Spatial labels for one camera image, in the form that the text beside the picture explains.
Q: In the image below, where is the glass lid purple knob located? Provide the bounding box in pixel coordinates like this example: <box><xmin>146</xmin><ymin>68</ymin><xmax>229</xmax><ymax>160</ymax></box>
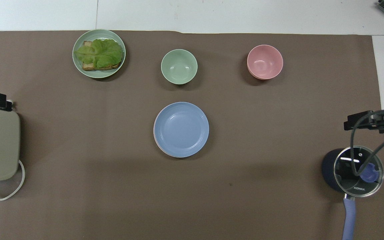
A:
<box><xmin>333</xmin><ymin>146</ymin><xmax>384</xmax><ymax>198</ymax></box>

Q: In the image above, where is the pink bowl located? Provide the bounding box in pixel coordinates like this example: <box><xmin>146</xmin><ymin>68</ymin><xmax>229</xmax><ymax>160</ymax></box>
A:
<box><xmin>247</xmin><ymin>45</ymin><xmax>284</xmax><ymax>80</ymax></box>

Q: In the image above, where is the blue plate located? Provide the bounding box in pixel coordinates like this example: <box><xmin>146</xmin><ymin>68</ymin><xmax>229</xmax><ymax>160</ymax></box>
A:
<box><xmin>154</xmin><ymin>102</ymin><xmax>210</xmax><ymax>158</ymax></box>

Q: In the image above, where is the green bowl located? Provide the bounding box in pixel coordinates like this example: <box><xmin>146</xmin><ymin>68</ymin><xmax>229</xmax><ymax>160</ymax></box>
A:
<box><xmin>161</xmin><ymin>49</ymin><xmax>198</xmax><ymax>85</ymax></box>

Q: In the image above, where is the green lettuce leaf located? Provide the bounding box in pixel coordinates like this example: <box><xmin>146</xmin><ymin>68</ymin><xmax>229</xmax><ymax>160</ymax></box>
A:
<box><xmin>74</xmin><ymin>39</ymin><xmax>124</xmax><ymax>68</ymax></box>

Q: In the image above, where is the toast slice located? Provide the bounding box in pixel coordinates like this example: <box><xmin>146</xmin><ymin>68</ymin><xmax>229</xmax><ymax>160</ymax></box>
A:
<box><xmin>82</xmin><ymin>41</ymin><xmax>123</xmax><ymax>71</ymax></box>

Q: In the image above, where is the green plate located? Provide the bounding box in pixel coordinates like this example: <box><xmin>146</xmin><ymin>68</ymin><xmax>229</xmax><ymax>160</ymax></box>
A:
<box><xmin>72</xmin><ymin>29</ymin><xmax>126</xmax><ymax>79</ymax></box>

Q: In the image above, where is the black cable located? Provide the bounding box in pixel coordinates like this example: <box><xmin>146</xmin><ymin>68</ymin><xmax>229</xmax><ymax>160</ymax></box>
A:
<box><xmin>350</xmin><ymin>110</ymin><xmax>384</xmax><ymax>176</ymax></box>

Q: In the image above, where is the dark blue pot purple handle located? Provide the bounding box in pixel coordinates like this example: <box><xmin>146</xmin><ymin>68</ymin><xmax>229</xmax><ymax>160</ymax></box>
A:
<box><xmin>322</xmin><ymin>146</ymin><xmax>384</xmax><ymax>240</ymax></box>

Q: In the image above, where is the white cable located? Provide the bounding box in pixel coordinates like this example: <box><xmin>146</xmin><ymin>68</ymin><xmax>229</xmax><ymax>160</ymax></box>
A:
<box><xmin>0</xmin><ymin>159</ymin><xmax>26</xmax><ymax>201</ymax></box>

